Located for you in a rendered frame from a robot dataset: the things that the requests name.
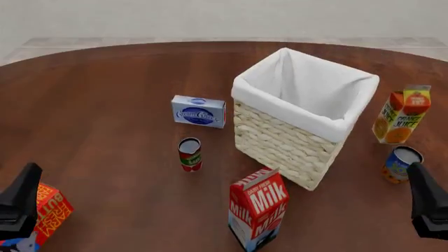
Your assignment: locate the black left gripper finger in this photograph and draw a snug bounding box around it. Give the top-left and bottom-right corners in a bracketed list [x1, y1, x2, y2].
[0, 162, 43, 211]

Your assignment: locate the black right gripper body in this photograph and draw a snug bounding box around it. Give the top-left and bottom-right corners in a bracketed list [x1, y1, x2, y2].
[411, 209, 448, 239]

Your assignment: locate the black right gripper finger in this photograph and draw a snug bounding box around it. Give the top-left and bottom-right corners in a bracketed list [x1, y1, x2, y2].
[407, 161, 448, 219]

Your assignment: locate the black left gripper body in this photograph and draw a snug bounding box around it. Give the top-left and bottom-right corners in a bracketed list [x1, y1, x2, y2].
[0, 206, 39, 242]

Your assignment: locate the blue alphabet soup can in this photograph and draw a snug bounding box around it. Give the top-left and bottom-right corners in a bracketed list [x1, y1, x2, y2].
[381, 145, 424, 184]

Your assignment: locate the woven basket with white liner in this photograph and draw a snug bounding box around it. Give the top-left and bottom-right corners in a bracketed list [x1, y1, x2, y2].
[231, 47, 381, 192]

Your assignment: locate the red and green tomato sauce can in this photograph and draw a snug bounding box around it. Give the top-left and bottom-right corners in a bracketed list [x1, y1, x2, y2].
[178, 136, 203, 173]

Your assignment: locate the red and orange butter box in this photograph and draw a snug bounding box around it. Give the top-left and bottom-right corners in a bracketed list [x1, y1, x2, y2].
[0, 183, 75, 252]

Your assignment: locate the orange juice carton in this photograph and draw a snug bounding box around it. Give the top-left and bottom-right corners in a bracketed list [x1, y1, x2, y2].
[371, 84, 432, 145]

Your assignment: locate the red and white milk carton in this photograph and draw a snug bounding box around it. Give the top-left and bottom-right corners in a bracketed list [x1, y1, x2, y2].
[227, 167, 291, 252]

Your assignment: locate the blue cream cheese box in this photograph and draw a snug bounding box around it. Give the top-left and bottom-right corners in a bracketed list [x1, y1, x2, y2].
[170, 94, 228, 130]

